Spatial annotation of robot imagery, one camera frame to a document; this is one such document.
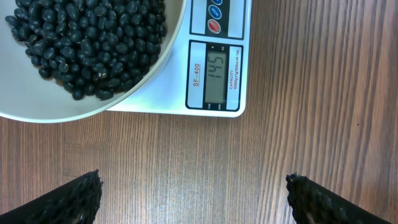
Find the black beans in bowl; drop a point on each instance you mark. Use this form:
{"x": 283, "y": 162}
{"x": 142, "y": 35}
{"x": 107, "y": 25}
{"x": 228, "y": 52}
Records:
{"x": 91, "y": 47}

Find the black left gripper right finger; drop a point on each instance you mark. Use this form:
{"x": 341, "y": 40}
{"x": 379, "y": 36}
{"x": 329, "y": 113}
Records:
{"x": 312, "y": 203}

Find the white digital kitchen scale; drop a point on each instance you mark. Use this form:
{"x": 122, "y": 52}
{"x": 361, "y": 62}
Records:
{"x": 206, "y": 73}

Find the white bowl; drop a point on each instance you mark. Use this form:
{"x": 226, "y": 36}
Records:
{"x": 26, "y": 96}

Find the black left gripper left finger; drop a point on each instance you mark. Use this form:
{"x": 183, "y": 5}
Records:
{"x": 77, "y": 201}

